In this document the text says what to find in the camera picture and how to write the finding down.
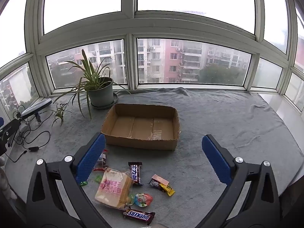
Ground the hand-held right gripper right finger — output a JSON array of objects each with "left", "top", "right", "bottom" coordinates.
[{"left": 195, "top": 134, "right": 281, "bottom": 228}]

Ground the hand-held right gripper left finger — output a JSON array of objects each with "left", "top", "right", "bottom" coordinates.
[{"left": 26, "top": 133, "right": 112, "bottom": 228}]

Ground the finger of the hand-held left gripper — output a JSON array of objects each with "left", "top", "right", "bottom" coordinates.
[{"left": 0, "top": 117, "right": 22, "bottom": 148}]

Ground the red snack packet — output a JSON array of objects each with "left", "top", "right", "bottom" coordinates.
[{"left": 93, "top": 149, "right": 110, "bottom": 172}]

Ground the sliced bread packet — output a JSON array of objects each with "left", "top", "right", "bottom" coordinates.
[{"left": 94, "top": 167, "right": 133, "bottom": 209}]

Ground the brown chocolate bar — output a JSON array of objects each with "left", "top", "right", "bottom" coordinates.
[
  {"left": 123, "top": 208, "right": 156, "bottom": 226},
  {"left": 128, "top": 161, "right": 143, "bottom": 186}
]

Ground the cardboard box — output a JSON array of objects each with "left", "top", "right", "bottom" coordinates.
[{"left": 100, "top": 103, "right": 180, "bottom": 150}]

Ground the person's left hand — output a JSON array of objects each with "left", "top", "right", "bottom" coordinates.
[{"left": 0, "top": 157, "right": 17, "bottom": 200}]

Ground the small spider plant offshoot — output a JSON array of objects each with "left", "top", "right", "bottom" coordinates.
[{"left": 44, "top": 103, "right": 72, "bottom": 126}]

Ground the plant pot saucer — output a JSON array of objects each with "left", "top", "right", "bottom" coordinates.
[{"left": 90, "top": 93, "right": 118, "bottom": 110}]

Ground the yellow wrapped candy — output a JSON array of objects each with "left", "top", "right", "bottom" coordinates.
[{"left": 159, "top": 183, "right": 176, "bottom": 196}]

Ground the grey-green plant pot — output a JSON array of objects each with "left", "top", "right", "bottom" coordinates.
[{"left": 87, "top": 77, "right": 114, "bottom": 106}]

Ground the orange jelly cup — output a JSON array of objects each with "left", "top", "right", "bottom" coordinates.
[{"left": 133, "top": 193, "right": 154, "bottom": 207}]

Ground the spider plant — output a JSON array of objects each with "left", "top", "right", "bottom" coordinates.
[{"left": 47, "top": 49, "right": 131, "bottom": 121}]

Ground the white window sill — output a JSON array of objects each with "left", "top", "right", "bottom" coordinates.
[{"left": 259, "top": 93, "right": 304, "bottom": 148}]

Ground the black cable with switch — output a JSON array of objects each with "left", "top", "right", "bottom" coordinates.
[{"left": 5, "top": 110, "right": 51, "bottom": 163}]

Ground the round ring lamp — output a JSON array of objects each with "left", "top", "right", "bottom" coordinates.
[{"left": 20, "top": 98, "right": 53, "bottom": 124}]

